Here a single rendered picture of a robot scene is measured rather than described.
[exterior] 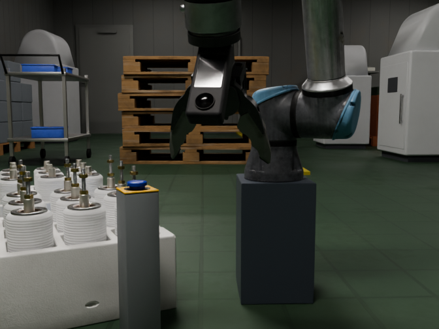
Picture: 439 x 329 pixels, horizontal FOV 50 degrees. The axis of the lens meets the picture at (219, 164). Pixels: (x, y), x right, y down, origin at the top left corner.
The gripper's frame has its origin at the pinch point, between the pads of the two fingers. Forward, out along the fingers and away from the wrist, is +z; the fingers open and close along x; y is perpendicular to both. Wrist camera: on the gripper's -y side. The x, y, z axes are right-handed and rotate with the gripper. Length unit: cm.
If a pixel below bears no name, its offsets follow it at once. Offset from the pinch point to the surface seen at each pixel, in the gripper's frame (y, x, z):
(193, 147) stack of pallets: 286, 86, 165
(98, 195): 38, 43, 36
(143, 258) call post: 5.5, 18.1, 26.6
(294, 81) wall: 859, 20, 332
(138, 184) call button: 12.9, 19.5, 13.7
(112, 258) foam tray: 11.7, 28.4, 33.3
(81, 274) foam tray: 6.8, 33.7, 34.1
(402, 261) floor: 57, -44, 69
